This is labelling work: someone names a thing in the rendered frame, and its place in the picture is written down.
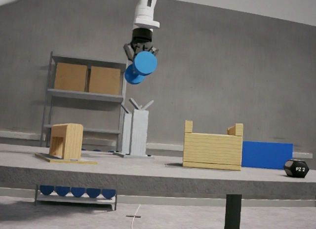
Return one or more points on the light wooden crate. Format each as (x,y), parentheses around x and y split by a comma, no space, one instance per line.
(212,151)

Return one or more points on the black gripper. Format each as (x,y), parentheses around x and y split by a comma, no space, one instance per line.
(141,41)

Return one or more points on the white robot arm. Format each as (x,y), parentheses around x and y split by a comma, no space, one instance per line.
(143,13)

